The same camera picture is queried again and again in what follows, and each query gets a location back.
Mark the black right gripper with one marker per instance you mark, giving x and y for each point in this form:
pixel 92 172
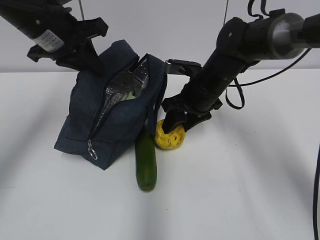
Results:
pixel 187 110

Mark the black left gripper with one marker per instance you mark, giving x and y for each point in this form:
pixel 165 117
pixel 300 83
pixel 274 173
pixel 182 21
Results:
pixel 72 45

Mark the yellow pear-shaped squash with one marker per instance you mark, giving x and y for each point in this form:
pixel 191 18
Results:
pixel 171 140

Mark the green lid glass container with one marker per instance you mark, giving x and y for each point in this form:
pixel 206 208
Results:
pixel 128 96

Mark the green cucumber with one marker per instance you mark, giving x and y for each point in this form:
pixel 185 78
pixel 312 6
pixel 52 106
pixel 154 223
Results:
pixel 145 161

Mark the dark blue lunch bag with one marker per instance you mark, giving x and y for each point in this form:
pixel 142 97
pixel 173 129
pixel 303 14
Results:
pixel 99 126

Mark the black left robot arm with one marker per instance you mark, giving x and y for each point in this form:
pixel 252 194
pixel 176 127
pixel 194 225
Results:
pixel 33 17

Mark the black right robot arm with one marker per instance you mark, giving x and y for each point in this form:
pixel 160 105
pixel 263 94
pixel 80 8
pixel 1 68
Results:
pixel 239 46

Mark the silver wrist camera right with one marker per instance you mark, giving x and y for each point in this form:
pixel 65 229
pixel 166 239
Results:
pixel 182 67

